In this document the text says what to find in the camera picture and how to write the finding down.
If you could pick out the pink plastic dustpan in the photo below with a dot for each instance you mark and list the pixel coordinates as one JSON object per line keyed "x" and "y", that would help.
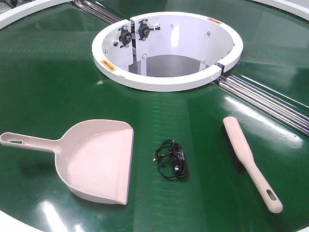
{"x": 93, "y": 158}

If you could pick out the beige hand brush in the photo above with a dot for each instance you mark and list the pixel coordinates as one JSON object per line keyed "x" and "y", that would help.
{"x": 244, "y": 154}

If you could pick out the white outer conveyor rim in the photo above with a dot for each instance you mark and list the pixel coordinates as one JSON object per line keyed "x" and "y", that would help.
{"x": 299, "y": 8}

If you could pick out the left black bearing block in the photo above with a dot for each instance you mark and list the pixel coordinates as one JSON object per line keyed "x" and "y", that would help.
{"x": 125, "y": 36}

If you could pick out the black bearing block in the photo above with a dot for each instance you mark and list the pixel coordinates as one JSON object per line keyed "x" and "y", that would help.
{"x": 125, "y": 36}
{"x": 144, "y": 30}

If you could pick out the right black bearing block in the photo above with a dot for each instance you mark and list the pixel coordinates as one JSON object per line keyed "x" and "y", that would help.
{"x": 144, "y": 30}

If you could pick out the steel rollers back left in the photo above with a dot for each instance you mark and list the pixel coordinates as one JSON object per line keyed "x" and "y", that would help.
{"x": 96, "y": 10}

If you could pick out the steel rollers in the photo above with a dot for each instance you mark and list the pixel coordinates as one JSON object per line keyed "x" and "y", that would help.
{"x": 96, "y": 10}
{"x": 266, "y": 102}

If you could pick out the steel rollers right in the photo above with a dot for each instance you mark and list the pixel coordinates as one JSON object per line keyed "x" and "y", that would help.
{"x": 266, "y": 102}

